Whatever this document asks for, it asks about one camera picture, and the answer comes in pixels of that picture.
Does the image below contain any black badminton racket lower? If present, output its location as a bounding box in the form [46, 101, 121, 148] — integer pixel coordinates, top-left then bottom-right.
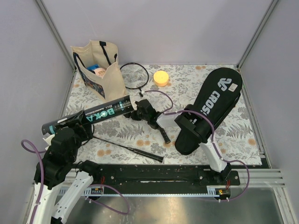
[92, 136, 164, 163]

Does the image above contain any yellow grip tape roll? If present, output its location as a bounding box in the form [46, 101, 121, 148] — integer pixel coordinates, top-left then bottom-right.
[153, 70, 169, 87]

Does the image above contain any black shuttlecock tube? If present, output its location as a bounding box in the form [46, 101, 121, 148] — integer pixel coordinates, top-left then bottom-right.
[41, 95, 135, 135]

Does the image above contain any black racket cover bag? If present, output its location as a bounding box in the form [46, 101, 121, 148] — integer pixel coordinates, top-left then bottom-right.
[175, 67, 242, 155]

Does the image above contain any beige canvas tote bag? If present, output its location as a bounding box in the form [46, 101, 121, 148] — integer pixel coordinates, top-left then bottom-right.
[71, 41, 127, 102]

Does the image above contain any black badminton racket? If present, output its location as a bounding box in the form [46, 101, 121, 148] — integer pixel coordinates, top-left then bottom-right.
[92, 136, 164, 163]
[120, 63, 170, 144]

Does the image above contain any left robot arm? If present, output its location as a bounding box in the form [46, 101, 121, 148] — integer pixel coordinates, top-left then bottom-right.
[27, 111, 101, 224]

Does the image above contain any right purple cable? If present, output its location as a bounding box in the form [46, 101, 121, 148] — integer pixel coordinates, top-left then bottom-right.
[140, 90, 252, 203]

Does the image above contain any purple cable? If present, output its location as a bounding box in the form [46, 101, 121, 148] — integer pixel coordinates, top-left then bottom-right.
[140, 90, 252, 203]
[21, 139, 130, 224]

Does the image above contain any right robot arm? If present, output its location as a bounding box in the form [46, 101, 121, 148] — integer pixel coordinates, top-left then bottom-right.
[125, 99, 235, 185]

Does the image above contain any blue pink item in bag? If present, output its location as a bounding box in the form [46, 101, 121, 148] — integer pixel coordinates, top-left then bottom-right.
[87, 64, 106, 77]

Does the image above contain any black badminton racket upper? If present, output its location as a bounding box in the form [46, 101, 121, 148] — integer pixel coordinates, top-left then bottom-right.
[120, 63, 170, 144]

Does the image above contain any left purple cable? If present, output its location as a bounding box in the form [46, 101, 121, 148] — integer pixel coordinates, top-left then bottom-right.
[21, 139, 130, 224]

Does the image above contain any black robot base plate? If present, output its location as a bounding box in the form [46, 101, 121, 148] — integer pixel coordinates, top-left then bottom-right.
[99, 164, 240, 195]

